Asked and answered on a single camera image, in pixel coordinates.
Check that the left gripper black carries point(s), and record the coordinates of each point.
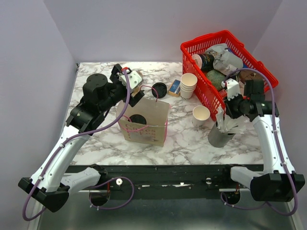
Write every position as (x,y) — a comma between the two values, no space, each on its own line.
(133,100)

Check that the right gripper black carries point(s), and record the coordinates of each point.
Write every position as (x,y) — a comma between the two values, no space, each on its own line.
(229,109)

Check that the black coffee cup lid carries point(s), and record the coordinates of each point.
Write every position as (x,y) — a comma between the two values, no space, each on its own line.
(138,119)

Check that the white paper cup stack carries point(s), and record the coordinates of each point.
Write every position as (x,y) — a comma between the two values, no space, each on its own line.
(188,84)

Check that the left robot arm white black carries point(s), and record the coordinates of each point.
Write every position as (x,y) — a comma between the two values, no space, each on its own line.
(47,185)

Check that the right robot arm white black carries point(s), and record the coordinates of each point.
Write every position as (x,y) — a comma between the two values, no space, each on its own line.
(278,180)

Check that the blue orange sponge pack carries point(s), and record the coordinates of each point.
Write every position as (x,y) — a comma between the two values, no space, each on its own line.
(174,89)

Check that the cardboard cup carrier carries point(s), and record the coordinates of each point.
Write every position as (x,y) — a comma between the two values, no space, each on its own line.
(136,90)

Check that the white wrapped straws bundle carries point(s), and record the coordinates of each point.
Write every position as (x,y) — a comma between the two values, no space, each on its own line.
(227,125)

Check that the red plastic basket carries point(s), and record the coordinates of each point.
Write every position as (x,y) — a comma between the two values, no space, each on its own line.
(205,91)

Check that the brown lid tub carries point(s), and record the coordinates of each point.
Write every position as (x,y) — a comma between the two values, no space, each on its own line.
(245,75)

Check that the grey metal straw holder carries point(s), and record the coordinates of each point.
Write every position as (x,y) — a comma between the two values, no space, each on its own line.
(218,139)

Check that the grey white plastic bag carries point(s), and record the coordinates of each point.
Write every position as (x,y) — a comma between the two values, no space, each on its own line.
(224,60)

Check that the dark noodle cup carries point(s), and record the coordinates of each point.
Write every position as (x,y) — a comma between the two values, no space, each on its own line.
(204,61)

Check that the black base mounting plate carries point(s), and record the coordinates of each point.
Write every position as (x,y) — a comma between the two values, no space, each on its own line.
(142,176)

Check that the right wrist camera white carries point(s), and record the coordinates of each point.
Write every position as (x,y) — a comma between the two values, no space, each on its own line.
(232,88)

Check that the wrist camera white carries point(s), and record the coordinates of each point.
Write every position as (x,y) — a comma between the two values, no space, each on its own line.
(232,88)
(130,78)

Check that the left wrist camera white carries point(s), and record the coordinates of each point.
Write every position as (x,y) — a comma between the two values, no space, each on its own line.
(130,78)

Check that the aluminium rail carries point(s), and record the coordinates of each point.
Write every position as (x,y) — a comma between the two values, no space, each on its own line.
(168,188)

